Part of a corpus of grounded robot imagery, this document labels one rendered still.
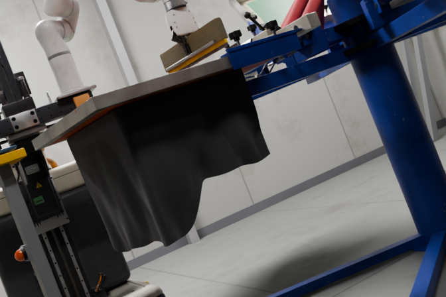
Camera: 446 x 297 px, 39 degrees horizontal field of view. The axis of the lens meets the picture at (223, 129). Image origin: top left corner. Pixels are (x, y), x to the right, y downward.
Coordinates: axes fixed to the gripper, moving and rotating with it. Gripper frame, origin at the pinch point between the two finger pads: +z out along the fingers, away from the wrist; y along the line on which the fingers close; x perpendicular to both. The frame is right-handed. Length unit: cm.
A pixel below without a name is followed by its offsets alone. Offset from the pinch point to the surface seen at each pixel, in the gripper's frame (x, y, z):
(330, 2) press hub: -2, -78, -4
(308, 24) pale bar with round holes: 34.1, -24.9, 8.5
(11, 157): -5, 72, 16
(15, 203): -9, 75, 30
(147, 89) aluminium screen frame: 30, 40, 13
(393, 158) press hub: -2, -78, 69
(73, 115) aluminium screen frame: 14, 57, 12
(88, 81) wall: -313, -103, -51
